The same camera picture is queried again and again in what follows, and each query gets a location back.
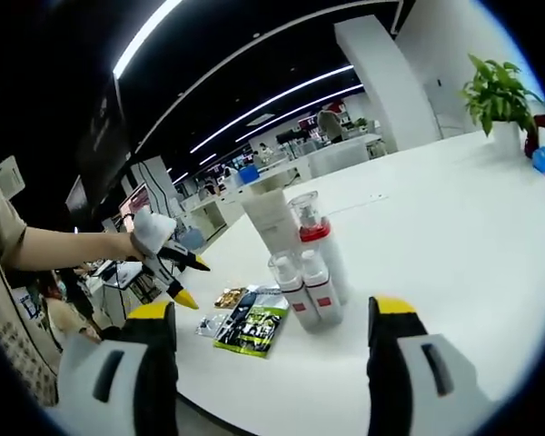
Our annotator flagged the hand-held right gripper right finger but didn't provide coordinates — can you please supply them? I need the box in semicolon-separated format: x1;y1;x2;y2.
366;294;492;436

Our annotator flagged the dark red container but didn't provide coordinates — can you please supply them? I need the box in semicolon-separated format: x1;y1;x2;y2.
524;113;545;158

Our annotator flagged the white skincare cream tube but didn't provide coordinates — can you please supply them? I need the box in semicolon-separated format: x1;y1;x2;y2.
241;188;301;256

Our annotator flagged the person's left hand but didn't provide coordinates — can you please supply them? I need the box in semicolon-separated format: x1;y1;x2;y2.
112;230;146;263

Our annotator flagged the blue water jug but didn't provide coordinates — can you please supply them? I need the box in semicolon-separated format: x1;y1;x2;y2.
181;226;203;252

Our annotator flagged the computer monitor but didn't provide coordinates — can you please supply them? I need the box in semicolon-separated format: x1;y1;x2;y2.
117;183;152;224

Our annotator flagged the green and silver skincare sachet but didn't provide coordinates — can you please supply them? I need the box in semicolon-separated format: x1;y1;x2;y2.
213;284;291;361

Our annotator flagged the long ceiling light strip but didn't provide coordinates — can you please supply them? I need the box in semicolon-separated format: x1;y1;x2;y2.
113;0;183;76

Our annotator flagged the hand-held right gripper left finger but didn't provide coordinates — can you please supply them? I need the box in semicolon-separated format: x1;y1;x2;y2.
56;299;180;436

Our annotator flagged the gold skincare sachet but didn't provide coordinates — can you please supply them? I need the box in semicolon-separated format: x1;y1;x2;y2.
213;286;249;311

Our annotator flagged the red collar skincare pump bottle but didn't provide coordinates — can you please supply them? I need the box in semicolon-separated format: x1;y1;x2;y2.
289;191;352;306

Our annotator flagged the dark hanging display screen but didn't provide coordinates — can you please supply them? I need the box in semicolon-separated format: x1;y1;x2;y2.
74;74;134;202

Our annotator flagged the green plant in white pot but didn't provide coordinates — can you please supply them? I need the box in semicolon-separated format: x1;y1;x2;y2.
458;54;545;156

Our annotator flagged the clear skincare sachet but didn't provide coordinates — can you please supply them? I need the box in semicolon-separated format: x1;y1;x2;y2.
194;312;231;338

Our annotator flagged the small white skincare bottle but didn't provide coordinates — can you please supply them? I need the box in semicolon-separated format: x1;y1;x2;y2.
266;253;322;331
299;249;344;324

